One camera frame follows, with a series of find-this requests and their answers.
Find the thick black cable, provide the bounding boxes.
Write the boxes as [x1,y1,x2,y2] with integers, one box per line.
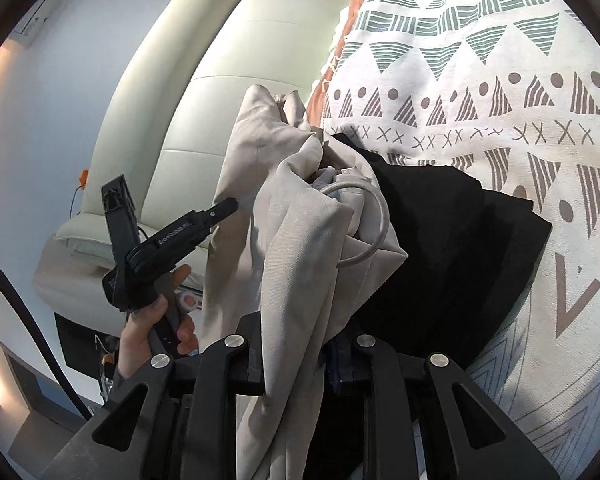
[0,247,94,421]

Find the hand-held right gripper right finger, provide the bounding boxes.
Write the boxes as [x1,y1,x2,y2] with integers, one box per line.
[325,334,561,480]

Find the person's left forearm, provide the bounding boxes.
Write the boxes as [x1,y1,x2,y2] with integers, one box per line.
[100,360,133,411]

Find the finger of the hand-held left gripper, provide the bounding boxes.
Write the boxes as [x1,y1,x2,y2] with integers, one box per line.
[101,174,140,261]
[195,197,239,228]

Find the cream padded headboard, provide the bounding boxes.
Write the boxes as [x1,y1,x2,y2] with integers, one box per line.
[32,0,352,333]

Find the beige zip jacket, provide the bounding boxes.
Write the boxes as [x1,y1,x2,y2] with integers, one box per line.
[200,84,410,480]

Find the dark bedside cabinet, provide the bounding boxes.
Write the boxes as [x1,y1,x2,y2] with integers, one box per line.
[54,312,122,370]

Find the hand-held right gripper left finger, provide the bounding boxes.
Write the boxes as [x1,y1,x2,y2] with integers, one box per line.
[40,335,266,480]

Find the black folded clothes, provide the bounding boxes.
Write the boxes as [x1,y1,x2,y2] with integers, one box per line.
[327,132,553,413]

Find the white air conditioner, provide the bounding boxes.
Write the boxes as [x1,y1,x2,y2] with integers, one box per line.
[7,0,98,43]

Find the patterned bedspread bed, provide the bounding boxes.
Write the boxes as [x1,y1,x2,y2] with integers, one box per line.
[307,0,600,480]

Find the person's left hand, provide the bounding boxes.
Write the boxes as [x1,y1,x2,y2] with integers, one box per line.
[117,264,201,381]

